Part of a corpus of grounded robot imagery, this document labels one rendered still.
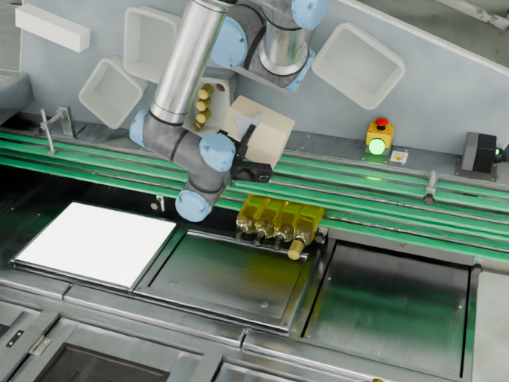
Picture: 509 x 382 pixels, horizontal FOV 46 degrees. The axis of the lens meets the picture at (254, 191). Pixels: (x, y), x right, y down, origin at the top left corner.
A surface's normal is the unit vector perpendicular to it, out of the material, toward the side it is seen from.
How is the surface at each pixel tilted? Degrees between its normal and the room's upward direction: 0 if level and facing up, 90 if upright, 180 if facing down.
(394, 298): 90
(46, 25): 0
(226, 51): 7
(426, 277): 90
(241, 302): 90
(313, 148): 90
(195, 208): 1
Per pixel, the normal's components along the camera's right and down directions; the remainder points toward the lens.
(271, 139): -0.33, 0.55
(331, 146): -0.03, -0.82
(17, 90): 0.94, 0.17
